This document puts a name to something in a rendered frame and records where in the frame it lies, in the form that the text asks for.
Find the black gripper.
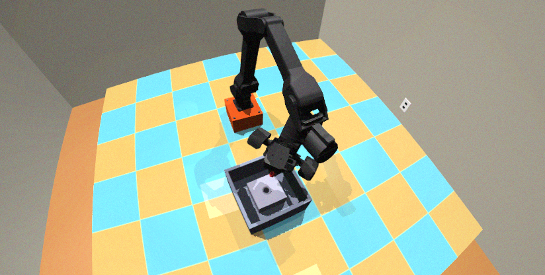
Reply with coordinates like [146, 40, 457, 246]
[247, 127, 319, 181]

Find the white square plate with hole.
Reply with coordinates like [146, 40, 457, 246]
[247, 175, 286, 213]

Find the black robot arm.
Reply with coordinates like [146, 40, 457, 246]
[230, 8, 338, 174]

